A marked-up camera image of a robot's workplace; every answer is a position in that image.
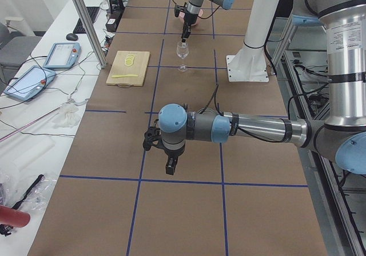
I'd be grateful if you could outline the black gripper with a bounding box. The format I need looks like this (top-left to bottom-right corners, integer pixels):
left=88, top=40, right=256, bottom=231
left=142, top=119, right=185, bottom=175
left=174, top=4, right=199, bottom=42

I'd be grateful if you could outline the clear wine glass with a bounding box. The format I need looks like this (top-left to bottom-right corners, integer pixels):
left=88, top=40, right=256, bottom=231
left=176, top=41, right=189, bottom=72

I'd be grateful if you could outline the pink plastic bowl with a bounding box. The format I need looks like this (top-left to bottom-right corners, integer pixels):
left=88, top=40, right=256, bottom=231
left=178, top=9, right=204, bottom=27

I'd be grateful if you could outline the wooden cutting board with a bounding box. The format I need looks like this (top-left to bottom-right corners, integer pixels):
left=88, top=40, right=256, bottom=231
left=106, top=51, right=150, bottom=86

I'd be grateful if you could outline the yellow plastic knife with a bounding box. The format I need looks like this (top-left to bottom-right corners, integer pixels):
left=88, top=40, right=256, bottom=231
left=111, top=74, right=139, bottom=78

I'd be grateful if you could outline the lemon slice front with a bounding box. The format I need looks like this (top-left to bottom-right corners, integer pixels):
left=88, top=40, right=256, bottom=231
left=124, top=60, right=133, bottom=66

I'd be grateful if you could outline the white crumpled cloth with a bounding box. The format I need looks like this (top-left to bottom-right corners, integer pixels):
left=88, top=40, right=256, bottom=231
left=53, top=103, right=81, bottom=128

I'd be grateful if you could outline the black keyboard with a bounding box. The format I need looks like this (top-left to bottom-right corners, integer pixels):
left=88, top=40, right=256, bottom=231
left=72, top=6, right=101, bottom=34

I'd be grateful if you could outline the long pink rod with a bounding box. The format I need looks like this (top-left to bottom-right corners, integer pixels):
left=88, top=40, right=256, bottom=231
left=0, top=105, right=62, bottom=142

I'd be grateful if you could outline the teach pendant far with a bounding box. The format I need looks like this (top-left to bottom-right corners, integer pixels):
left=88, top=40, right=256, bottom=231
left=43, top=42, right=81, bottom=70

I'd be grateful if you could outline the teach pendant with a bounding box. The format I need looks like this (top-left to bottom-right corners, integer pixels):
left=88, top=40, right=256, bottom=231
left=43, top=42, right=81, bottom=70
left=4, top=66, right=56, bottom=101

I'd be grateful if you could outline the black computer mouse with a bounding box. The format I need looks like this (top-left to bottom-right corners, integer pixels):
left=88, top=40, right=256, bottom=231
left=66, top=33, right=78, bottom=41

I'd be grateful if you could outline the teach pendant near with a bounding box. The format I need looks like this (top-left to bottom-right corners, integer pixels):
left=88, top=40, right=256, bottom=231
left=4, top=66, right=56, bottom=101

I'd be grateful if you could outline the red cylinder bottle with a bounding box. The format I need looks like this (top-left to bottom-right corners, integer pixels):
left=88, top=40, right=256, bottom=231
left=1, top=206, right=30, bottom=228

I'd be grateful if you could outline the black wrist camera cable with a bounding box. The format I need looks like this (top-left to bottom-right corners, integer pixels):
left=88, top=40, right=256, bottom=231
left=200, top=84, right=221, bottom=115

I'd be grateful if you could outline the white camera mast pillar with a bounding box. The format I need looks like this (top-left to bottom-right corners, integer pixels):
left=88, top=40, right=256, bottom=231
left=226, top=0, right=279, bottom=82

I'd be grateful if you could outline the aluminium frame post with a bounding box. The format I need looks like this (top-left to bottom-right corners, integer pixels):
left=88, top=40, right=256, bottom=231
left=72, top=0, right=107, bottom=69

